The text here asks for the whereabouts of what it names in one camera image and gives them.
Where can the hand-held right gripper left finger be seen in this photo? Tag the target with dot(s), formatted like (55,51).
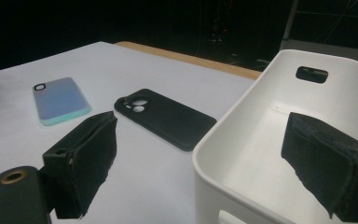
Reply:
(84,158)

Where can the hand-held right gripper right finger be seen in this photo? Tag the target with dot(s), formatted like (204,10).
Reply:
(329,161)

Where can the iridescent phone case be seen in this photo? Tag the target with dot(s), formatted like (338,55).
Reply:
(60,99)

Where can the white plastic bin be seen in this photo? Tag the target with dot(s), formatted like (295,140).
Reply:
(254,155)

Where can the black phone case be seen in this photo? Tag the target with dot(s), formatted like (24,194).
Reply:
(167,119)

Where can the white metal stand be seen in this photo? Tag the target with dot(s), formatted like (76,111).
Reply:
(329,49)

